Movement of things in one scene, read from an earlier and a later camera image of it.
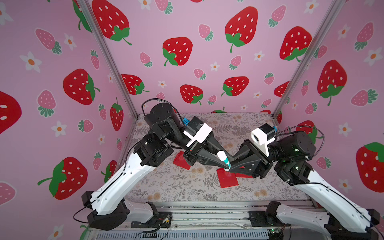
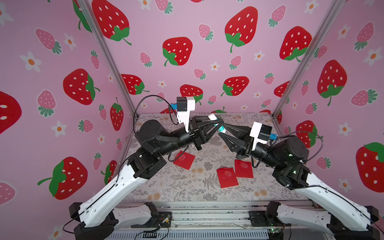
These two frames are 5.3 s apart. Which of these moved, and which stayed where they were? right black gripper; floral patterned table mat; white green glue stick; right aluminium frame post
Moved: white green glue stick; right black gripper
Stayed: right aluminium frame post; floral patterned table mat
